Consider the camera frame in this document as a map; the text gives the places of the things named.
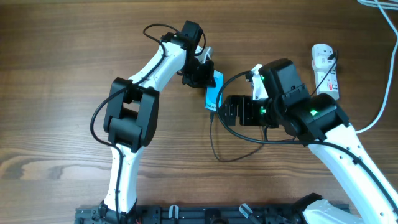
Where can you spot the white power strip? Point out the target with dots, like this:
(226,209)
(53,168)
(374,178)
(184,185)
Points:
(326,82)

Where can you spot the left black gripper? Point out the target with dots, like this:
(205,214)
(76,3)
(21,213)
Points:
(204,81)

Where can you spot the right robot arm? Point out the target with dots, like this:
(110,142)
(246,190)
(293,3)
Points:
(320,124)

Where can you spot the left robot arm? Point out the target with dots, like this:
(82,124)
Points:
(132,109)

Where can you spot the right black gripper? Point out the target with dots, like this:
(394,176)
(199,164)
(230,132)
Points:
(246,102)

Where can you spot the turquoise Galaxy smartphone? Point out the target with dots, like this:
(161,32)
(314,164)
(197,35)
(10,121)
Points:
(212,92)

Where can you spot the white USB charger plug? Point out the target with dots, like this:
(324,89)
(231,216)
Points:
(323,63)

